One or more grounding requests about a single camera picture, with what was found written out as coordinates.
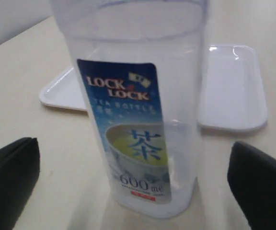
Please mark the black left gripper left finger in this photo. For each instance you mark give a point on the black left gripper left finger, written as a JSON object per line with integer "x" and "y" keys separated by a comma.
{"x": 19, "y": 173}

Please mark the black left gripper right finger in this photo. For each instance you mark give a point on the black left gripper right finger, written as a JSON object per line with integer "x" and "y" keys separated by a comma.
{"x": 252, "y": 179}

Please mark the clear plastic tall container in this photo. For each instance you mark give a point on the clear plastic tall container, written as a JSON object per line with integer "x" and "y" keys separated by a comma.
{"x": 139, "y": 64}

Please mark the white rectangular plastic tray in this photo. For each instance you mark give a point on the white rectangular plastic tray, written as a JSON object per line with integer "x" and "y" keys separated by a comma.
{"x": 233, "y": 96}

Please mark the white backdrop curtain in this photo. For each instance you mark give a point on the white backdrop curtain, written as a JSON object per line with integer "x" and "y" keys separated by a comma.
{"x": 17, "y": 16}

